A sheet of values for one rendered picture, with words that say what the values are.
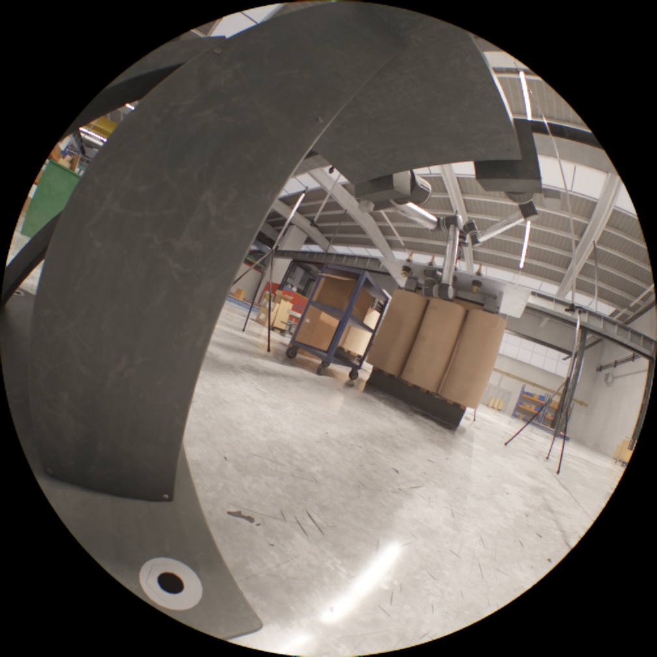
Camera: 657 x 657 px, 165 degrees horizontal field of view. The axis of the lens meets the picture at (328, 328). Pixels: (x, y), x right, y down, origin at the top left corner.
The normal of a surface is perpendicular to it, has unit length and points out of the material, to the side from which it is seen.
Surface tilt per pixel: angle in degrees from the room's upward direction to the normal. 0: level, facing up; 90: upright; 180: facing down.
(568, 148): 180
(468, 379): 90
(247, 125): 90
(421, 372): 90
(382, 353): 90
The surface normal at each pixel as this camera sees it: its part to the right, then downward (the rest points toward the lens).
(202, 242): 0.61, 0.24
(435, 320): -0.56, -0.26
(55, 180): 0.82, 0.41
